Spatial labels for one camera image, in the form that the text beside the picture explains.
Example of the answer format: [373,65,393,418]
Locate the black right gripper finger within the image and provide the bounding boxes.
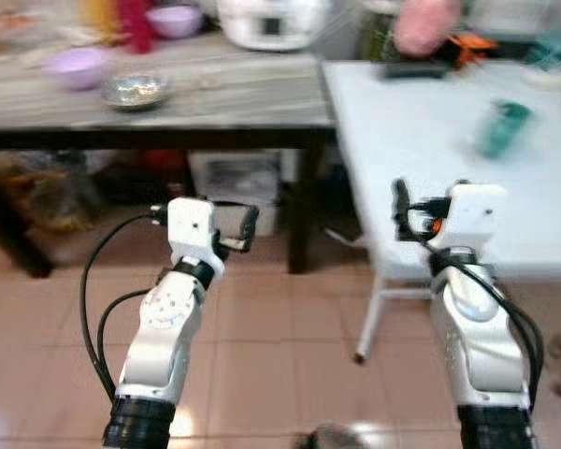
[393,179,412,241]

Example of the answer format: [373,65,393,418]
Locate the white plastic storage box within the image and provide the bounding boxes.
[188,150,282,239]

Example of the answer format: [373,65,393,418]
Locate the white folding table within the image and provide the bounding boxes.
[322,60,561,366]

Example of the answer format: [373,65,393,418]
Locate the green plastic cup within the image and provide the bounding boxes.
[474,99,535,159]

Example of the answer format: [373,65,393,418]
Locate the black flat tray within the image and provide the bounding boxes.
[382,58,451,80]

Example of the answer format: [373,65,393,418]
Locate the orange and black item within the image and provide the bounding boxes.
[452,32,497,70]

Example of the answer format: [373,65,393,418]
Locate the shiny metal bowl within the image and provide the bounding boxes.
[100,74,173,112]

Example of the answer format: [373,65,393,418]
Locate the pink fluffy item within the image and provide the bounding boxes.
[394,0,462,57]

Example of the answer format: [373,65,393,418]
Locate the clear plastic bag with goods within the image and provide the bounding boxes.
[0,150,106,237]

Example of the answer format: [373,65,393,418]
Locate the white rice cooker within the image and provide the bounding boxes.
[216,0,331,52]

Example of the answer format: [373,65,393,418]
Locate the teal item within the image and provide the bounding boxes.
[527,36,561,73]

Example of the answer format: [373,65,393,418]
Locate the small purple bowl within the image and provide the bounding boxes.
[146,5,206,39]

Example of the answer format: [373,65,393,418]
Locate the grey robot foot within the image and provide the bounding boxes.
[294,423,375,449]

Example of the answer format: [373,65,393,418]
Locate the red container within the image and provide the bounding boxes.
[116,0,157,54]

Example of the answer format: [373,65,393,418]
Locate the large purple bowl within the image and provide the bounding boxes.
[43,48,114,93]

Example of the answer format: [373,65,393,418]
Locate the yellow container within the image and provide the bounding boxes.
[82,0,119,36]

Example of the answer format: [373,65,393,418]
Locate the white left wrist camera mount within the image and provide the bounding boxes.
[165,196,228,274]

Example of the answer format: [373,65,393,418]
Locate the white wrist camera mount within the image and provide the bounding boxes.
[165,196,228,274]
[427,182,509,255]

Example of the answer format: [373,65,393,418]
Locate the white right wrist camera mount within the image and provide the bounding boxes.
[427,182,509,255]

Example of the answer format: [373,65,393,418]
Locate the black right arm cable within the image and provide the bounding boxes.
[428,245,546,405]

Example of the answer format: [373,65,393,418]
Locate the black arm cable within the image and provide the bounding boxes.
[428,245,546,405]
[79,210,170,405]

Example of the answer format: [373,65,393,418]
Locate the grey wooden table, black frame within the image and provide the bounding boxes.
[0,36,339,280]

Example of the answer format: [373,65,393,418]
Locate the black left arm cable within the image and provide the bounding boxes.
[79,210,170,405]

